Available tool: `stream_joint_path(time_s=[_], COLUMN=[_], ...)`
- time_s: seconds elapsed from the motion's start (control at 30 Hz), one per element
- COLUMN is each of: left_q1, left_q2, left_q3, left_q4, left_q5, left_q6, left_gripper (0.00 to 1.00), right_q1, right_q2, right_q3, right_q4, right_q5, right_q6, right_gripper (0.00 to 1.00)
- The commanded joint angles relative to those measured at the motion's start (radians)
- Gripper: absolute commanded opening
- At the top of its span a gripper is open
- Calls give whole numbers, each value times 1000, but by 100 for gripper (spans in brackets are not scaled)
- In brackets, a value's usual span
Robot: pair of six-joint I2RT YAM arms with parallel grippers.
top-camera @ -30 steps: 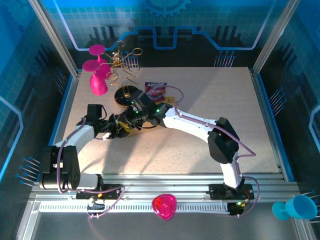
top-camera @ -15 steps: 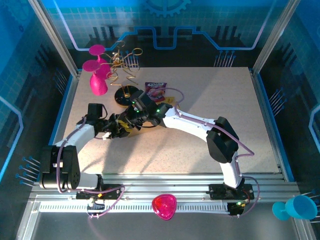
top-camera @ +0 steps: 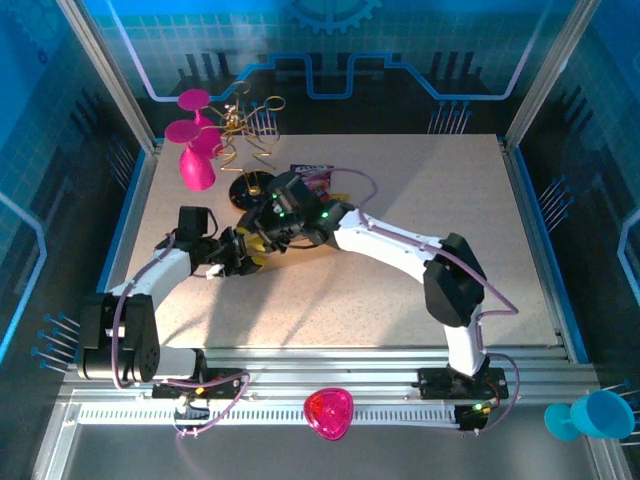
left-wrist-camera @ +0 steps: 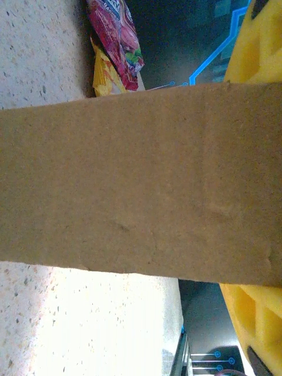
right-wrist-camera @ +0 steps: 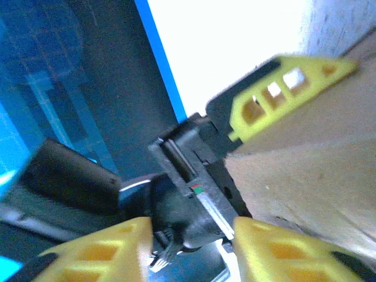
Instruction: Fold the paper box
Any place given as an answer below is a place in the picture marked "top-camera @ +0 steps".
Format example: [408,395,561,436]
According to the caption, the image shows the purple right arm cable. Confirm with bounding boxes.
[323,167,522,437]

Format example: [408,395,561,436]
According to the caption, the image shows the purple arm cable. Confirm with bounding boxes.
[323,167,522,437]
[110,232,251,441]

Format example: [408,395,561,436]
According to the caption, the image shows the aluminium frame rail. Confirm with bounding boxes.
[59,347,601,406]

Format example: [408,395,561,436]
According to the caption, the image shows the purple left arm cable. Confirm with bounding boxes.
[110,232,251,441]

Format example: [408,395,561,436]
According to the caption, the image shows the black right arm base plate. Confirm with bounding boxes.
[417,367,510,401]

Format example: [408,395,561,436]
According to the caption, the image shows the cyan plastic goblet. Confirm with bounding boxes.
[543,389,636,442]

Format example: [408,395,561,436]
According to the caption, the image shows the purple candy bag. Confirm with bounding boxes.
[289,163,335,199]

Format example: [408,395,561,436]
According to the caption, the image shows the pink plastic goblet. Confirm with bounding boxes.
[164,118,217,193]
[177,88,225,162]

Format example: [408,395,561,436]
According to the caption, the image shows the gold wire stand, black base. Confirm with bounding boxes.
[207,81,287,211]

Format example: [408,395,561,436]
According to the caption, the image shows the aluminium frame post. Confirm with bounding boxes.
[502,0,604,151]
[55,0,164,154]

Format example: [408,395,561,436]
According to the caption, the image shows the small black controller board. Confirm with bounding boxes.
[457,399,496,435]
[172,399,211,422]

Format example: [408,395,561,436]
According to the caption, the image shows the pink translucent rounded bowl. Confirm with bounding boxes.
[303,387,354,442]

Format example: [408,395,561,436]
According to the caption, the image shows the white slotted cable duct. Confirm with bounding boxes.
[77,405,461,427]

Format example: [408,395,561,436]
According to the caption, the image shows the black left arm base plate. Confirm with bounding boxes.
[151,366,247,401]

